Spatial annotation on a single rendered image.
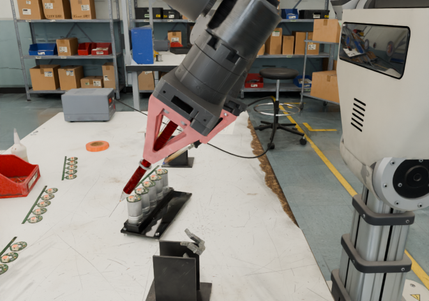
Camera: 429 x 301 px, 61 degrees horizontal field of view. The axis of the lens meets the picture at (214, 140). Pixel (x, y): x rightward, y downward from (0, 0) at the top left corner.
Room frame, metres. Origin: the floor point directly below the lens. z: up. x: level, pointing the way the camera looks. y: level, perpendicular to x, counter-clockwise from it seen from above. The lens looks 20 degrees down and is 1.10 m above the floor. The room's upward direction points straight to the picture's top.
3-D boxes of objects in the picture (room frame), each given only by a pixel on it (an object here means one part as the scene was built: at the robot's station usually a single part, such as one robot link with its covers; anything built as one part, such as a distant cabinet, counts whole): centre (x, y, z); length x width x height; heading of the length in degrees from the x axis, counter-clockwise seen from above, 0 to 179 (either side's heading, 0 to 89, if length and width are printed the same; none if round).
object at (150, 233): (0.58, 0.10, 0.76); 0.16 x 0.07 x 0.01; 164
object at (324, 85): (3.98, -1.38, 0.51); 0.75 x 0.48 x 1.03; 31
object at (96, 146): (0.94, 0.32, 0.76); 0.06 x 0.06 x 0.01
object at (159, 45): (3.57, 0.51, 0.80); 0.15 x 0.12 x 0.10; 86
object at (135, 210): (0.54, 0.13, 0.79); 0.02 x 0.02 x 0.05
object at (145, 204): (0.56, 0.13, 0.79); 0.02 x 0.02 x 0.05
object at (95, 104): (1.23, 0.43, 0.80); 0.15 x 0.12 x 0.10; 93
